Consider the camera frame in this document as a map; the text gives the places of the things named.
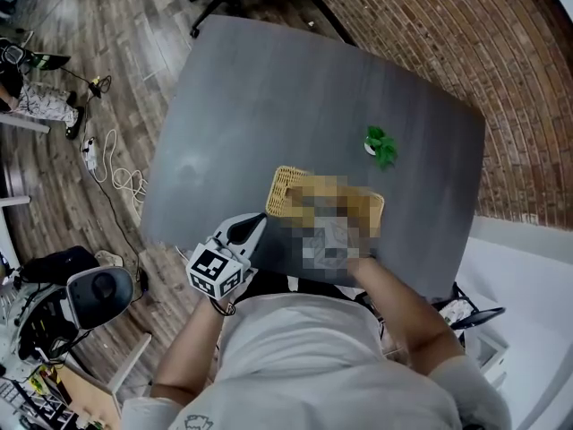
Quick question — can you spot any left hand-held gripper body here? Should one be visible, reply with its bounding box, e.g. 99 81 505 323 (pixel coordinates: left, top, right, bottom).
185 211 269 300

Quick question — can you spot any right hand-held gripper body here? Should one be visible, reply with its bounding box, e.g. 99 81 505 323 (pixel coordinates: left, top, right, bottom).
300 215 363 284

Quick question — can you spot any woven wicker box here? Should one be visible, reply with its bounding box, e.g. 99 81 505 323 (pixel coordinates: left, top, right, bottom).
264 165 386 241

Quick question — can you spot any person's right forearm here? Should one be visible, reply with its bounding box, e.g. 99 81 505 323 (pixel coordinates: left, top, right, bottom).
347 256 467 379

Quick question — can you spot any person's left forearm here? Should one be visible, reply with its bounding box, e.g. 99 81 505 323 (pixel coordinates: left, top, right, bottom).
150 296 235 403

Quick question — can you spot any white square box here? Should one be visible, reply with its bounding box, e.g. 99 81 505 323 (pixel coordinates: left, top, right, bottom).
465 329 510 381

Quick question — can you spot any small green potted plant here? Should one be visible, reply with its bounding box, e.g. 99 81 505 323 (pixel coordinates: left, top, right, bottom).
363 125 400 172

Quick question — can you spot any person's white shirt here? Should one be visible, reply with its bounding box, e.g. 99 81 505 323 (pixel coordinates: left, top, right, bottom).
119 291 512 430

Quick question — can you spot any black bag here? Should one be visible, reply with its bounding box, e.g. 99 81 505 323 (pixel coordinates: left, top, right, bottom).
20 245 102 287

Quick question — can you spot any black metal chair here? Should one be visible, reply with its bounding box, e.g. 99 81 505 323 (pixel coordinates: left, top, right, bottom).
428 279 508 331

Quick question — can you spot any white power strip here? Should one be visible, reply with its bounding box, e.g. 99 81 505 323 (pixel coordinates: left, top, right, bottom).
80 135 101 172

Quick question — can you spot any light wooden desk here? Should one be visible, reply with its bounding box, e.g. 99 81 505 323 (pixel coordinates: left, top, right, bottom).
56 331 153 425

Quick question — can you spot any dark wrist bracelet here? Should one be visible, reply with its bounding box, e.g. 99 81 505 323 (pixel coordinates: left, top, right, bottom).
210 297 237 318

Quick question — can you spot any long black cable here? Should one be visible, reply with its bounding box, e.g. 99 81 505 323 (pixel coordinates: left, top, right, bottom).
87 168 151 293

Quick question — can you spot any white coiled cable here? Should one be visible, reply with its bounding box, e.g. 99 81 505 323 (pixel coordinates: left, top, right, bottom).
89 127 149 206

